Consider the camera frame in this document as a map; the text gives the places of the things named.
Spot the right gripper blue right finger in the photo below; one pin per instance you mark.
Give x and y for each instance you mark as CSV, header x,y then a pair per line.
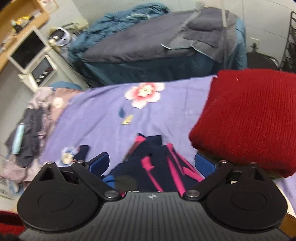
x,y
206,166

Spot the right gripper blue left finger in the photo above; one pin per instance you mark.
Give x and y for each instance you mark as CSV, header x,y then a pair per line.
x,y
98,165

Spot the navy cartoon print sweatshirt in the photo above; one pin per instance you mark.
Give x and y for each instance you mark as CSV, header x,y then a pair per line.
x,y
149,166

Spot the purple floral bed sheet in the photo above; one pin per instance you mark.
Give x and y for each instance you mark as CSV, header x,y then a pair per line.
x,y
108,119

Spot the red knit sweater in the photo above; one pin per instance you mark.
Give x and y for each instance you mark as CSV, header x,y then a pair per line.
x,y
249,116

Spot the white small oven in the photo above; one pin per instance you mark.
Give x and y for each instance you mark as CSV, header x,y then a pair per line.
x,y
46,69

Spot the grey duvet on far bed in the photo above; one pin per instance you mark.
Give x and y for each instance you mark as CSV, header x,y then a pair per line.
x,y
143,41

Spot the white microwave oven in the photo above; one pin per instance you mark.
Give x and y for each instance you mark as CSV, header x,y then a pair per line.
x,y
28,49

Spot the grey folded towel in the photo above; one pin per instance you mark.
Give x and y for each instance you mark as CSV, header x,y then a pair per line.
x,y
204,32

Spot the blue crumpled blanket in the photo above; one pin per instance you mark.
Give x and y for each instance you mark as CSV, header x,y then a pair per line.
x,y
112,23

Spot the wooden shelf unit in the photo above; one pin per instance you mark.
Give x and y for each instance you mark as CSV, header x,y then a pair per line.
x,y
17,17

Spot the black wire rack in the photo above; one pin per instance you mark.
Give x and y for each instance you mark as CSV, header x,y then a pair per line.
x,y
288,62

